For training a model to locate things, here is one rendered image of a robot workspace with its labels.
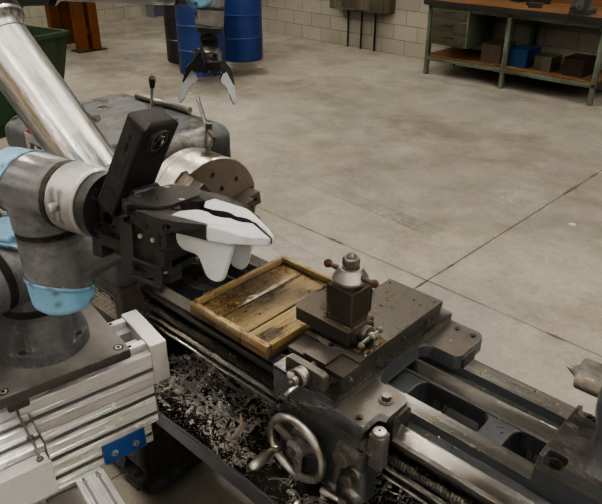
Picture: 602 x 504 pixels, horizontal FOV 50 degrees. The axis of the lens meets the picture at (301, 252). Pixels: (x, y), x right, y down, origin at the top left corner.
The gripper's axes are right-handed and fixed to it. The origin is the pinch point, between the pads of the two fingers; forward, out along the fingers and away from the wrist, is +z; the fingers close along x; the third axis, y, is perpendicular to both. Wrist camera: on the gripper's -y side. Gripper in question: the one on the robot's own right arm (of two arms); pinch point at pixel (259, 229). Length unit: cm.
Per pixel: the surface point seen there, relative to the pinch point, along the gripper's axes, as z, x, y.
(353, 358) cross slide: -18, -66, 54
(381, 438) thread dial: -7, -57, 64
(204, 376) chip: -74, -84, 91
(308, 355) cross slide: -27, -62, 54
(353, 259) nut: -23, -70, 33
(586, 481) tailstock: 31, -61, 58
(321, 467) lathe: -19, -57, 77
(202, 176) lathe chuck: -76, -85, 29
